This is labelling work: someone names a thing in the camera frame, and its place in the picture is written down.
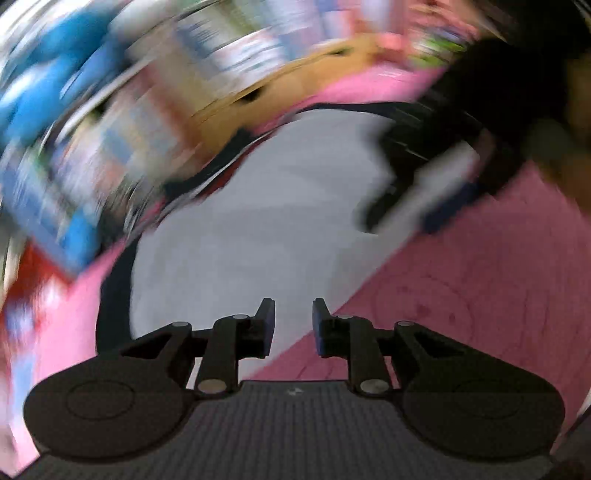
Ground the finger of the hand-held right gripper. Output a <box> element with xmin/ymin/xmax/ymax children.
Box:
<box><xmin>418</xmin><ymin>175</ymin><xmax>518</xmax><ymax>236</ymax></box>
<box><xmin>355</xmin><ymin>106</ymin><xmax>481</xmax><ymax>232</ymax></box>

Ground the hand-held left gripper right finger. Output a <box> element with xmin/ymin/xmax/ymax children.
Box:
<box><xmin>312</xmin><ymin>298</ymin><xmax>494</xmax><ymax>398</ymax></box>

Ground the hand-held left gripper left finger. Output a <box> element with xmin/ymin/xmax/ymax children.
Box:
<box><xmin>98</xmin><ymin>298</ymin><xmax>277</xmax><ymax>399</ymax></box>

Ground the navy striped-trim jacket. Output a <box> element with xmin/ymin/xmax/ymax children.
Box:
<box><xmin>95</xmin><ymin>102</ymin><xmax>483</xmax><ymax>370</ymax></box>

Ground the brown cardboard box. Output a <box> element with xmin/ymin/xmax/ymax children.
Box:
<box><xmin>185</xmin><ymin>34</ymin><xmax>416</xmax><ymax>153</ymax></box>

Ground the white blue printed carton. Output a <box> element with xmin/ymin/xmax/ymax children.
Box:
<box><xmin>129</xmin><ymin>0</ymin><xmax>324</xmax><ymax>112</ymax></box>

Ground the red printed box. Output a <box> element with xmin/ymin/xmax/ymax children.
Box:
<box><xmin>0</xmin><ymin>240</ymin><xmax>79</xmax><ymax>352</ymax></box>

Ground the blue plastic bag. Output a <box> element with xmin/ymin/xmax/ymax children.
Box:
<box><xmin>0</xmin><ymin>9</ymin><xmax>134</xmax><ymax>144</ymax></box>

